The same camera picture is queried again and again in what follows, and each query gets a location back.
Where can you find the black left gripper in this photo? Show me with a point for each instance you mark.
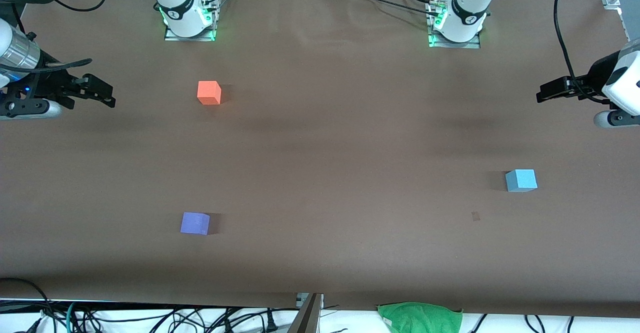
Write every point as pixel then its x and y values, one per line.
pixel 589 80

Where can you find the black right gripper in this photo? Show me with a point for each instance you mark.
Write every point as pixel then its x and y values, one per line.
pixel 50 84

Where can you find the blue block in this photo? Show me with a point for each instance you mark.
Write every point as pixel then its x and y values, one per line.
pixel 521 180

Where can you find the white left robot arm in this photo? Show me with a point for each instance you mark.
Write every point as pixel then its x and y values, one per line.
pixel 467 3

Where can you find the orange block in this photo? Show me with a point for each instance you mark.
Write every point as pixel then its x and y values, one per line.
pixel 208 93

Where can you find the purple block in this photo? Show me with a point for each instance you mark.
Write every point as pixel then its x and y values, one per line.
pixel 194 223

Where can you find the brown table mat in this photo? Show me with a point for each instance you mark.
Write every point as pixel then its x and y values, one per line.
pixel 320 198

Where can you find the green cloth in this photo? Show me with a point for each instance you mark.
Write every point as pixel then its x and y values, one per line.
pixel 420 318

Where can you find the black power plug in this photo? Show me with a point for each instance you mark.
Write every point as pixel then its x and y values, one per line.
pixel 271 324

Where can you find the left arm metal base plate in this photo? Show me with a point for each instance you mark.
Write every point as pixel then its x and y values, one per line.
pixel 472 45

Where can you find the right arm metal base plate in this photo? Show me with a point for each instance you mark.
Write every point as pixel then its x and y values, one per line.
pixel 200 37

